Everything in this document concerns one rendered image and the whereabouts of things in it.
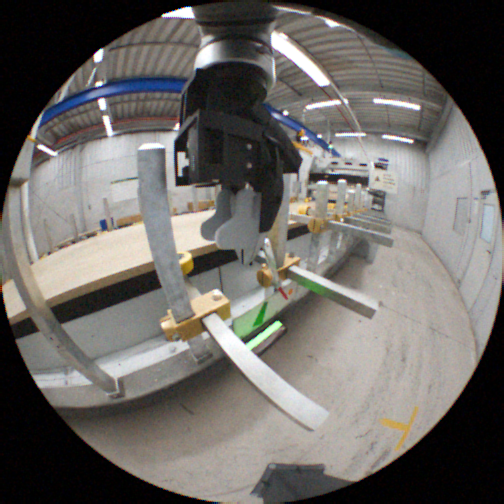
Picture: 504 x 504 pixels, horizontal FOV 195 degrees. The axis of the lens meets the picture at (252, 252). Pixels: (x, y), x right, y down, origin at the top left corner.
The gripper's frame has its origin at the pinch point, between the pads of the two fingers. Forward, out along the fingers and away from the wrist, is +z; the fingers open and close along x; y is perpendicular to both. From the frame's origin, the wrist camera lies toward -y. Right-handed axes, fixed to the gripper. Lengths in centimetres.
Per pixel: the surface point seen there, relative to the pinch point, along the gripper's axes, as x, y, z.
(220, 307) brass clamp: -5.6, 2.5, 12.5
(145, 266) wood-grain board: -26.5, 13.5, 8.9
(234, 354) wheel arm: 3.6, 6.0, 13.1
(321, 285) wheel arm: 4.6, -18.3, 12.3
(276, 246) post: -6.7, -14.0, 4.8
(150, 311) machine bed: -28.2, 17.6, 24.8
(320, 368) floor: 18, -49, 98
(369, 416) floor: 71, -35, 98
